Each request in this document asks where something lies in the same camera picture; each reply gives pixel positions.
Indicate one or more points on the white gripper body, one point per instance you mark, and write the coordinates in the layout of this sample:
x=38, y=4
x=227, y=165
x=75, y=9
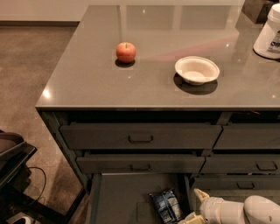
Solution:
x=212, y=208

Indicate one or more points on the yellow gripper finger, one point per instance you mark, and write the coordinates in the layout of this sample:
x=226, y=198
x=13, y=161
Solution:
x=192, y=218
x=202, y=196

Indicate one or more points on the blue chip bag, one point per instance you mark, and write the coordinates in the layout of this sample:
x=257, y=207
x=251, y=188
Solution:
x=167, y=206

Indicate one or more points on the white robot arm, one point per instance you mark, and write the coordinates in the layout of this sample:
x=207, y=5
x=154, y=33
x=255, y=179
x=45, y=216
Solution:
x=253, y=210

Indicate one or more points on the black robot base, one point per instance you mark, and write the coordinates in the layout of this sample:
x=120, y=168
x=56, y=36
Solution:
x=14, y=153

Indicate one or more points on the bottom right drawer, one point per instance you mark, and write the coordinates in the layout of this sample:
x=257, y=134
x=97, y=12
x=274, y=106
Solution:
x=258, y=182

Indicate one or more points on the middle right drawer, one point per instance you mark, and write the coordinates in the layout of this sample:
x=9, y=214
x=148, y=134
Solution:
x=222, y=164

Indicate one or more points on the open bottom left drawer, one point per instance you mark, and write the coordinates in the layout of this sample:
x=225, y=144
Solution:
x=126, y=198

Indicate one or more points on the top left drawer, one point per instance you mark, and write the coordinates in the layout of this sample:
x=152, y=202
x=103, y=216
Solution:
x=128, y=136

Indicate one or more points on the grey counter cabinet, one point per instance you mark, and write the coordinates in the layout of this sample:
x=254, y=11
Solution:
x=90, y=84

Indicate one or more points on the middle left drawer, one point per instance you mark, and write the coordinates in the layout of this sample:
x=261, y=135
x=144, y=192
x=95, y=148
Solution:
x=132, y=163

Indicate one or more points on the dark box on counter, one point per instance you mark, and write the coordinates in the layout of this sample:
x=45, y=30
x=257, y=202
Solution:
x=258, y=11

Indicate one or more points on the white paper bowl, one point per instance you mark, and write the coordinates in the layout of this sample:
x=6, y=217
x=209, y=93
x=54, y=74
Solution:
x=197, y=70

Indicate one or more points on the red apple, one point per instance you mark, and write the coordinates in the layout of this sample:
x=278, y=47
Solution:
x=125, y=52

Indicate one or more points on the white plastic canister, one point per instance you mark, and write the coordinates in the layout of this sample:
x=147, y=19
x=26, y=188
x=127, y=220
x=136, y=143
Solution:
x=268, y=41

